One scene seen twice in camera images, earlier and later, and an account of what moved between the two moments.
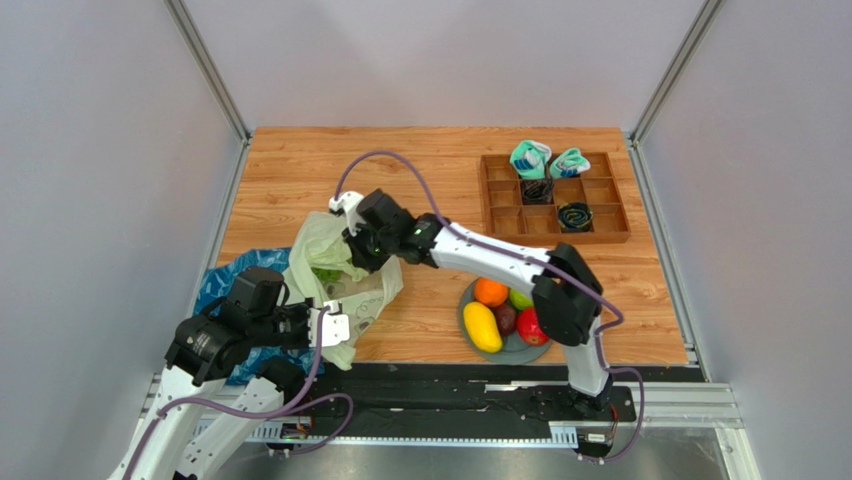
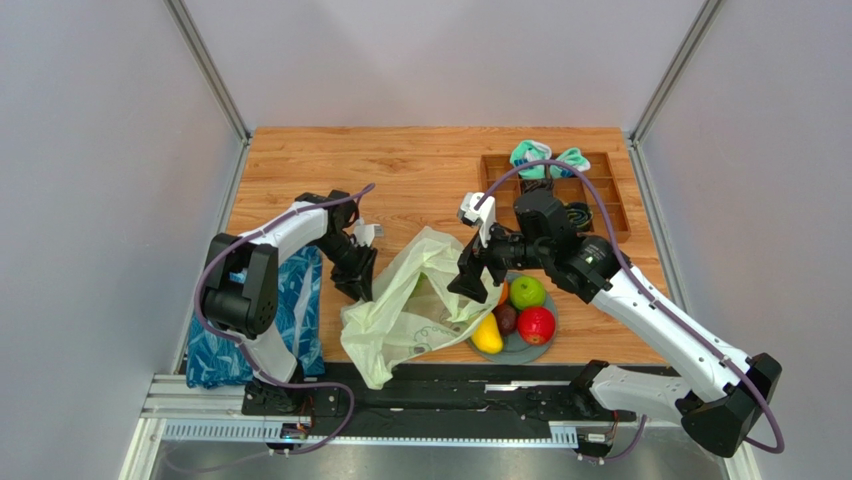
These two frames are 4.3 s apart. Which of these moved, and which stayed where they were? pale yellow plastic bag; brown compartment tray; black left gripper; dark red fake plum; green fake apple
Moved: black left gripper; pale yellow plastic bag
Stayed: brown compartment tray; dark red fake plum; green fake apple
